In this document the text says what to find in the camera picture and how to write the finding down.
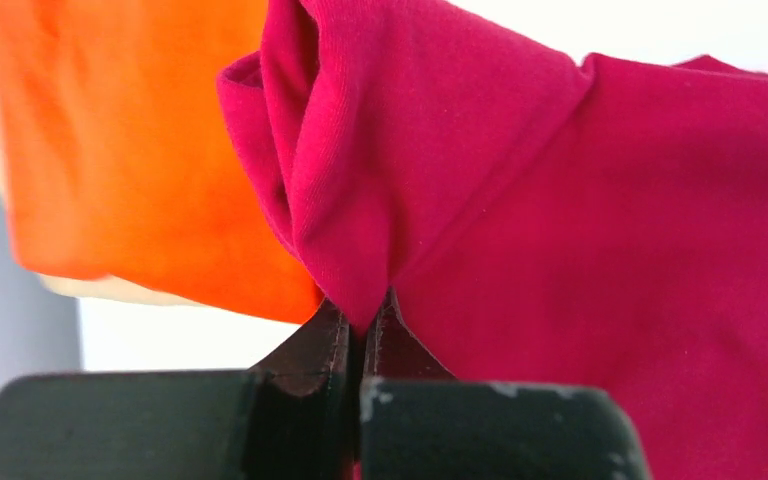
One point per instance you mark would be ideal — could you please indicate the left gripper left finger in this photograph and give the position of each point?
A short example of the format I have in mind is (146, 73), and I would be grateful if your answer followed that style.
(283, 418)

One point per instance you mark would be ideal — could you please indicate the red t shirt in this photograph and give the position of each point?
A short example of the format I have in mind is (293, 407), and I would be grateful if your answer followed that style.
(602, 224)

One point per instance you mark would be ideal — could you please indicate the folded orange t shirt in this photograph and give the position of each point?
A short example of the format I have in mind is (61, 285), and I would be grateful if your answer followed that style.
(117, 157)

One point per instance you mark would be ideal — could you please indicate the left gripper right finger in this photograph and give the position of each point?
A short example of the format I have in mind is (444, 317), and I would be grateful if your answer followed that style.
(417, 421)

